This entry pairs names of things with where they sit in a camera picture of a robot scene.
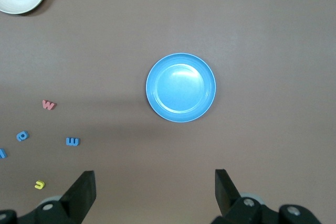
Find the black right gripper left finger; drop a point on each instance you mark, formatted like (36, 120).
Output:
(76, 203)

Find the small blue letter a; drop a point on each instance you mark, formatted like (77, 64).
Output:
(19, 138)

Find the red foam letter w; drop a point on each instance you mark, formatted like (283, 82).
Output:
(47, 106)

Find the blue round plate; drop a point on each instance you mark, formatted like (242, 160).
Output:
(181, 87)

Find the yellow foam letter u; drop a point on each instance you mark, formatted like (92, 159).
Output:
(36, 186)

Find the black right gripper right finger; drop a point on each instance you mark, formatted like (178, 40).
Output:
(231, 208)

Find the large blue letter W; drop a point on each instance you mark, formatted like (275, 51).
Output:
(2, 153)

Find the small blue letter m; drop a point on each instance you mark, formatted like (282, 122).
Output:
(71, 140)

